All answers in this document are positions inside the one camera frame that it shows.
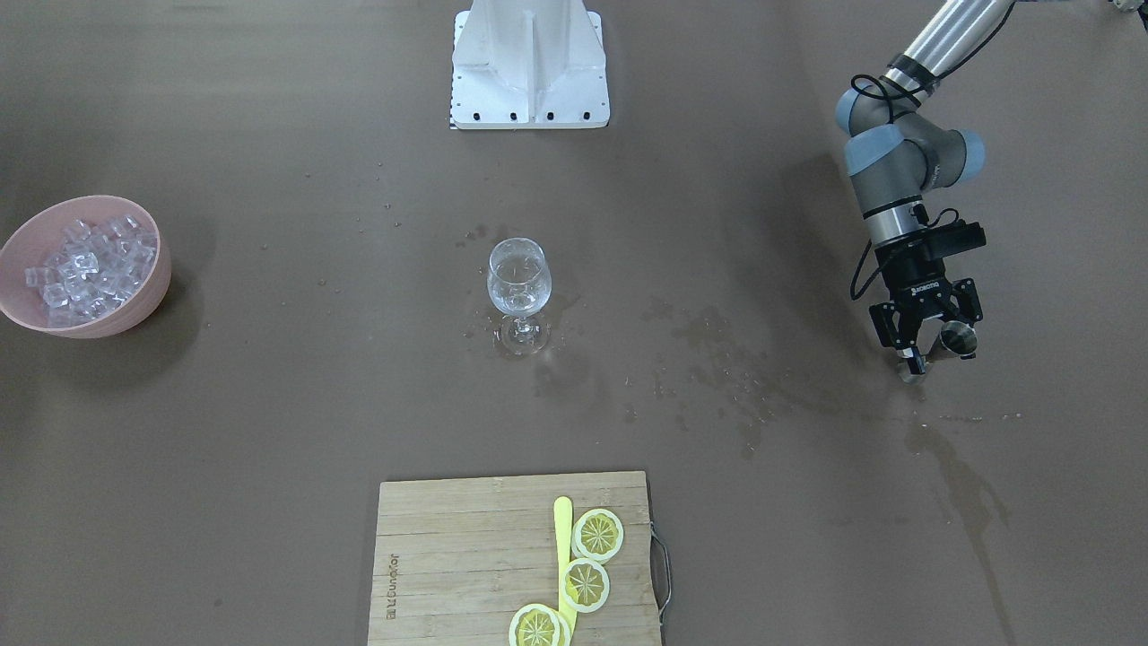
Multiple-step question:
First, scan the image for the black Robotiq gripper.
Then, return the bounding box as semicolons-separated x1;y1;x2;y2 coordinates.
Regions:
868;236;983;376

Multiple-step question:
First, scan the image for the lower lemon slice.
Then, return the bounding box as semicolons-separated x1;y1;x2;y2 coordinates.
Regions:
506;604;571;646

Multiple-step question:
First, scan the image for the lemon slice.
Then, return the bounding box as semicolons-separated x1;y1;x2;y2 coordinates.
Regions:
571;508;626;565
506;604;571;646
559;559;612;614

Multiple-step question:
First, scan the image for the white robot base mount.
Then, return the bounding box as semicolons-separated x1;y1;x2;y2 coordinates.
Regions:
448;1;611;130

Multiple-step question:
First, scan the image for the pink bowl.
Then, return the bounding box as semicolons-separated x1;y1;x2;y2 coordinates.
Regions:
3;195;172;338

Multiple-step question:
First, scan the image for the yellow plastic knife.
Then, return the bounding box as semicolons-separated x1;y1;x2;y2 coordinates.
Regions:
552;496;577;645

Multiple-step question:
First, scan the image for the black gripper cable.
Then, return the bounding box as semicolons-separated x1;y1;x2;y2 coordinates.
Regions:
850;73;938;301

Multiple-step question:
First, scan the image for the upper lemon slice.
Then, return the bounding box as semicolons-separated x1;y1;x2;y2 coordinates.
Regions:
571;508;626;565

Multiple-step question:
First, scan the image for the middle lemon slice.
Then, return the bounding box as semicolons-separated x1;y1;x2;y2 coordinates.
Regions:
559;559;612;614

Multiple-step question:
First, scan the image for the steel double jigger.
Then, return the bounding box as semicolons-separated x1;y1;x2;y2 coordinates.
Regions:
897;320;978;384

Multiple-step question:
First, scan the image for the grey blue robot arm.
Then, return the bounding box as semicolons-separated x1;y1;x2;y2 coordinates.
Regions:
835;1;1015;383

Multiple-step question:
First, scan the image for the clear ice cubes pile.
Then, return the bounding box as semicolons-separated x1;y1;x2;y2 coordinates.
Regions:
23;215;160;328

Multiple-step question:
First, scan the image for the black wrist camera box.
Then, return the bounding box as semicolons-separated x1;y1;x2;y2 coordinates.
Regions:
913;218;987;262

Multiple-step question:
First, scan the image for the bamboo cutting board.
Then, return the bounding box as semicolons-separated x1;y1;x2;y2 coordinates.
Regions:
366;470;664;645

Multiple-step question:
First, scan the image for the clear wine glass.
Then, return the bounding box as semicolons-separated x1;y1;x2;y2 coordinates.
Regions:
487;238;552;356

